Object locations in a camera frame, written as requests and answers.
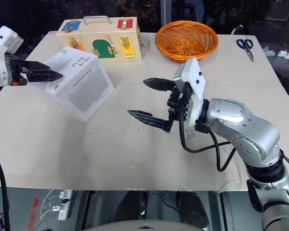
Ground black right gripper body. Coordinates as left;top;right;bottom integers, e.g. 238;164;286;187
167;83;193;121

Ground white power strip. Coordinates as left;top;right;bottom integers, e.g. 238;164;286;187
57;189;73;221

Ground grey vertical pole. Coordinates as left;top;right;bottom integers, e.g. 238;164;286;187
159;0;172;32

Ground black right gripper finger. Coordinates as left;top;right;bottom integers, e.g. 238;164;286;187
127;109;174;133
143;77;176;92

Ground white box with slot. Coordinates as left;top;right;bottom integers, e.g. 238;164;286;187
44;46;115;121

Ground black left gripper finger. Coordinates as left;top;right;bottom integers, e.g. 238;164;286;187
26;70;64;83
24;61;52;71

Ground orange wicker basket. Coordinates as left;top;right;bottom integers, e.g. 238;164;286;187
155;20;219;64

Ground wooden latch lock box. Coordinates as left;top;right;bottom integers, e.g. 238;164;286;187
55;15;145;64

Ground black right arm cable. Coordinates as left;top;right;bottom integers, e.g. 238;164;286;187
179;102;237;173

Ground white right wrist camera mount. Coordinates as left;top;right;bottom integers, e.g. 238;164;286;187
173;57;208;140

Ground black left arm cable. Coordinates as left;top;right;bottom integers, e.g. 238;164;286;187
0;147;11;231

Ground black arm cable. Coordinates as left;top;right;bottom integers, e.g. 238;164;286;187
179;102;237;173
0;147;11;231

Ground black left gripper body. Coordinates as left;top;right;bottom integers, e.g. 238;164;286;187
4;54;29;87

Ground blue handled scissors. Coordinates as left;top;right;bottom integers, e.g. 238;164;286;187
236;38;255;63

